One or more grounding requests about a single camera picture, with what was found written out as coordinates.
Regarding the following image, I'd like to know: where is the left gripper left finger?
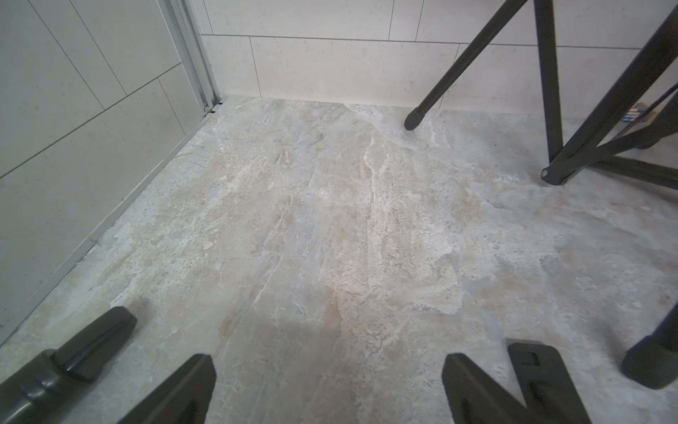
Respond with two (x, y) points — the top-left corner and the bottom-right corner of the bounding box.
(119, 353), (216, 424)

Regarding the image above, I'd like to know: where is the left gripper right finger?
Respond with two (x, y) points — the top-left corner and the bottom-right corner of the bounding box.
(441, 353), (535, 423)

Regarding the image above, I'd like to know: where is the black perforated music stand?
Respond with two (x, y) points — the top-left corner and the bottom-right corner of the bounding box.
(403, 0), (678, 192)

